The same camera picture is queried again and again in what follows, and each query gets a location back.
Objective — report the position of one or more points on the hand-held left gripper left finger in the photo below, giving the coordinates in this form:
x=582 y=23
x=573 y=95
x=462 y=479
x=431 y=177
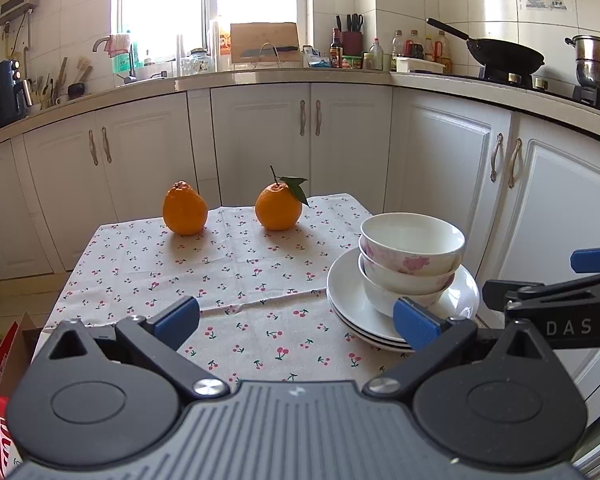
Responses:
x=177 y=322

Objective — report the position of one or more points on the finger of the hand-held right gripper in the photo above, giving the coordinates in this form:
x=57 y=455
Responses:
x=597 y=260
x=555 y=292

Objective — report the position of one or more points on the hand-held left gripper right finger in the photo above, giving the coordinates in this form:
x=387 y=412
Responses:
x=416 y=324

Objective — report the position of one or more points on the white plate with flower print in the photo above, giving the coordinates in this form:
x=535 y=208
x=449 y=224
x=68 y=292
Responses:
x=360 y=336
x=375 y=346
x=345 y=287

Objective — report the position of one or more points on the cherry print tablecloth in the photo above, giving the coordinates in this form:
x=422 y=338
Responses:
x=260 y=270

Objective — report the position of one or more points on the bumpy-topped orange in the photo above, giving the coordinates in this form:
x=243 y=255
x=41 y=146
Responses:
x=185 y=211

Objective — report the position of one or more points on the orange with green leaf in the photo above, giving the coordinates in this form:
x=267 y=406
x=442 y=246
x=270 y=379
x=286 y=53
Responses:
x=278 y=208

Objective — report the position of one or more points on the cardboard box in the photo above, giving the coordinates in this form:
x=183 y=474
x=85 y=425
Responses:
x=10 y=355

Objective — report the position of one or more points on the gas stove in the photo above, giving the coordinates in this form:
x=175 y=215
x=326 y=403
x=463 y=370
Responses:
x=555 y=86

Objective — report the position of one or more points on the stainless steel pot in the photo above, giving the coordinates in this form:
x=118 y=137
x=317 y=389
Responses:
x=595 y=62

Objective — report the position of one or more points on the black wok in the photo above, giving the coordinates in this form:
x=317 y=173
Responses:
x=505 y=56

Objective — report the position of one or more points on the small black bowl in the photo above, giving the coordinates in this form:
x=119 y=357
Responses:
x=77 y=91

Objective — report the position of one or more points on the beige kitchen countertop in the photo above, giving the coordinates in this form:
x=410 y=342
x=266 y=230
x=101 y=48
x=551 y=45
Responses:
x=260 y=77

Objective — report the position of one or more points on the white plastic tray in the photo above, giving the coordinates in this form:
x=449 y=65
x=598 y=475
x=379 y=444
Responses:
x=420 y=64

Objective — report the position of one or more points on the glass jar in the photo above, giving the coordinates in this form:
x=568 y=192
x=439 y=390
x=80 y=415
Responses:
x=200 y=63

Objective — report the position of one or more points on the cooking oil bottle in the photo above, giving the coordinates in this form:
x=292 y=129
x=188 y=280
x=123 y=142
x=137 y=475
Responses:
x=442 y=46

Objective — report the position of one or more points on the green dish soap bottle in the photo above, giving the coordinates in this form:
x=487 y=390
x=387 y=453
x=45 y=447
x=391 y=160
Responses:
x=123 y=63

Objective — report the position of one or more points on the holder of kitchen utensils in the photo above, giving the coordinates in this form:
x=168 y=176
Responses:
x=60 y=84

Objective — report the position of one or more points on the green lid jars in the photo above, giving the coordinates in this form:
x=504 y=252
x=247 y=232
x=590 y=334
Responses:
x=351 y=62

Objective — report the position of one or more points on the yellow seasoning bottle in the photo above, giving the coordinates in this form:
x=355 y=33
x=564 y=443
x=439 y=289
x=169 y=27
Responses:
x=429 y=49

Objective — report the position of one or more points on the clear glass bottle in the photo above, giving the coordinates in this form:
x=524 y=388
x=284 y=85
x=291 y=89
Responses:
x=376 y=56

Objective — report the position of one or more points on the dark sauce bottle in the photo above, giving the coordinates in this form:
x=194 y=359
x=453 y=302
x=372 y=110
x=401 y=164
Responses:
x=413 y=47

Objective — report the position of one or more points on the soy sauce bottle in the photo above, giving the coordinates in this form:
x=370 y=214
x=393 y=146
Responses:
x=336 y=54

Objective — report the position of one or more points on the pink cloth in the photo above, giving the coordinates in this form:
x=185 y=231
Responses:
x=117 y=45

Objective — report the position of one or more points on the kitchen knife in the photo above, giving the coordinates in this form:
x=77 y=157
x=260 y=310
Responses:
x=270 y=52

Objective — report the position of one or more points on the black air fryer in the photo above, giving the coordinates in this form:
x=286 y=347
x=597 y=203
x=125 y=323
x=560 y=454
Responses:
x=2 y=96

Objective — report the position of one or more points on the dark red knife block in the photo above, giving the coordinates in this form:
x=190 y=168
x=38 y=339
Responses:
x=352 y=44

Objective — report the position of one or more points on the metal sink faucet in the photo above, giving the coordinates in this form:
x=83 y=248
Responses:
x=99 y=41

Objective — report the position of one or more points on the wooden cutting board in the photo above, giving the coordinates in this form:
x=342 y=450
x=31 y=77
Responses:
x=265 y=35

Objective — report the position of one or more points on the kitchen window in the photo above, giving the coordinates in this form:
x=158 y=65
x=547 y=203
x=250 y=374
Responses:
x=205 y=5

